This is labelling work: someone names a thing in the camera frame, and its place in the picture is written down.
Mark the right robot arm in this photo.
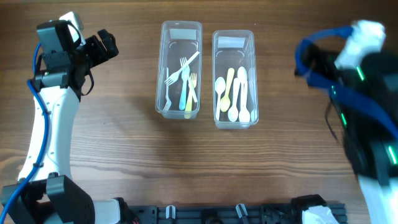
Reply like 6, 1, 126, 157
295, 40, 397, 223

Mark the long white fork top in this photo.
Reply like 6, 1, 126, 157
163, 67, 172, 111

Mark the left blue cable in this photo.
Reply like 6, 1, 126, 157
0, 42, 52, 224

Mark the cream yellow plastic fork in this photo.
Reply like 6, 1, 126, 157
184, 73, 197, 119

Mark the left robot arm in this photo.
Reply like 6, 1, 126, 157
1, 21, 131, 223

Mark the right clear plastic container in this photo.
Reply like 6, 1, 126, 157
212, 30, 259, 129

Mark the yellow-green plastic spoon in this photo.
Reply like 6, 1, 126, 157
220, 68, 235, 112

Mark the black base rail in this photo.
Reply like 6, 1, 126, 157
129, 194, 348, 224

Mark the clear plastic container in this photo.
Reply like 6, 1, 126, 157
155, 21, 202, 119
212, 30, 259, 129

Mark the white spoon thin handle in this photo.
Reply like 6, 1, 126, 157
248, 67, 257, 121

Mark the left clear plastic container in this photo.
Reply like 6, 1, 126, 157
155, 21, 202, 119

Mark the white spoon wide handle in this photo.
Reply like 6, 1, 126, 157
238, 67, 250, 122

